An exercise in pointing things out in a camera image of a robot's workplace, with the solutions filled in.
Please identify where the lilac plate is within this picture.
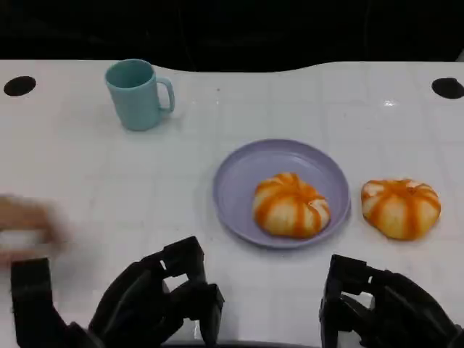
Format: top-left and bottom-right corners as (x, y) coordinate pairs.
(212, 138), (352, 250)

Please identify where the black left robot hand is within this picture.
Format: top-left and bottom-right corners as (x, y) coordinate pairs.
(88, 236), (225, 347)

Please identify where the orange white toy bread roll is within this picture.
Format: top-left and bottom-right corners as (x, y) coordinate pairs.
(360, 177), (442, 241)
(252, 172), (331, 240)

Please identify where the person's hand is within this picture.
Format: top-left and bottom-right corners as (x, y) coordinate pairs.
(0, 195), (70, 269)

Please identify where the pale green mug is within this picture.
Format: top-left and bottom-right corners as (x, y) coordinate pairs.
(104, 58), (176, 132)

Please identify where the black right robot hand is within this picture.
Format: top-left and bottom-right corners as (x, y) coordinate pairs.
(318, 254), (454, 348)

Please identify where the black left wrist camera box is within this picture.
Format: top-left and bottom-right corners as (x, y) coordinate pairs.
(9, 257), (57, 348)

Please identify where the black table cable hole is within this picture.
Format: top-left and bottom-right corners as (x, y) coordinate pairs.
(431, 77), (464, 99)
(2, 75), (37, 97)

